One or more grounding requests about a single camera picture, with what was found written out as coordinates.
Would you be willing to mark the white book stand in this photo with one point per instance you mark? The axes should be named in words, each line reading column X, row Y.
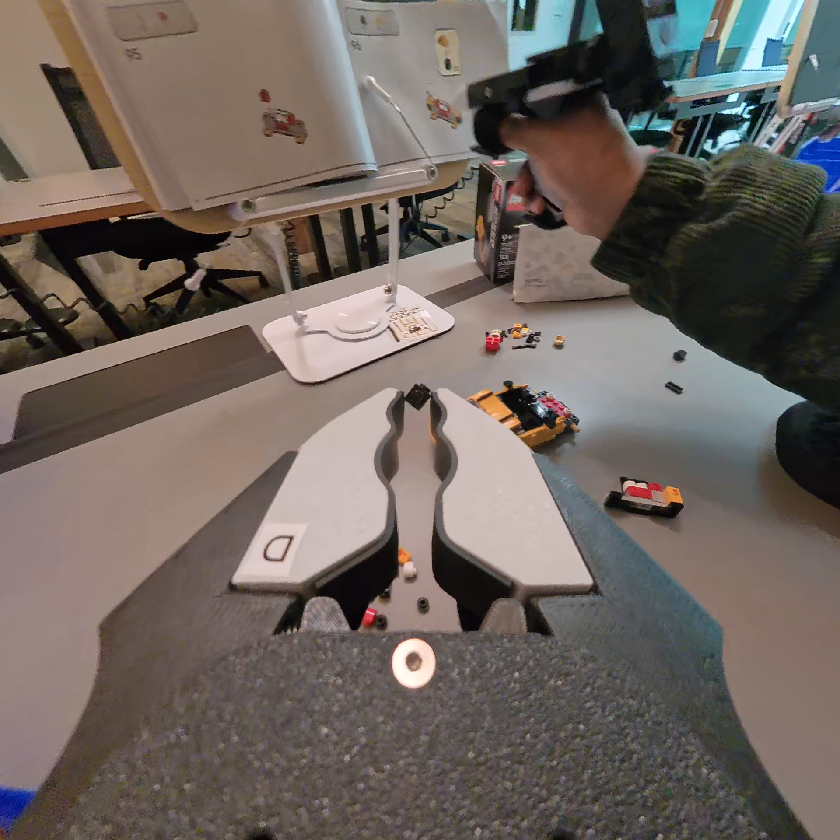
column 308, row 348

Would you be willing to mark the lego instruction booklet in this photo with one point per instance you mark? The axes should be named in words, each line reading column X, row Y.
column 262, row 98

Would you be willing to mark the red grey lego subassembly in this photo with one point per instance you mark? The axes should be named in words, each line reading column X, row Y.
column 646, row 497

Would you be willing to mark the lego set box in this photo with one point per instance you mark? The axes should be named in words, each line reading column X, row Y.
column 492, row 223

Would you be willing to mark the person's right forearm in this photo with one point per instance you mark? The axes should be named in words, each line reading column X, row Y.
column 722, row 262

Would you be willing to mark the black square lego piece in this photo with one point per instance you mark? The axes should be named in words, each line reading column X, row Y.
column 418, row 396

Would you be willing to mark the yellow lego car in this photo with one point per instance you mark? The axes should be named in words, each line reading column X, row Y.
column 518, row 420

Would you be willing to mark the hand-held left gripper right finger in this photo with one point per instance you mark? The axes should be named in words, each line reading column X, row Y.
column 505, row 505

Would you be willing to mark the person's right hand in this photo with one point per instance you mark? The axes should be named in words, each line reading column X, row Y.
column 584, row 170

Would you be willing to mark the pile of small lego pieces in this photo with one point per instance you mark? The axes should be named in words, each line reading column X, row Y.
column 407, row 569

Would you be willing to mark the black office chair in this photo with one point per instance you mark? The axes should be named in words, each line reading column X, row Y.
column 131, row 243
column 420, row 223

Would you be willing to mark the red lego minifigure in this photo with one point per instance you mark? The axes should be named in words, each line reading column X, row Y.
column 492, row 342

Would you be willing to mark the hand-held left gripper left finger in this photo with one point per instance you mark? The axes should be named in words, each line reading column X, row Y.
column 334, row 499

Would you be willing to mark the white numbered paper bag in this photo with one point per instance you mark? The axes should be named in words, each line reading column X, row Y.
column 564, row 269

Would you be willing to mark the light wooden desk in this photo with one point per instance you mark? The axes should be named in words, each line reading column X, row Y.
column 65, row 210

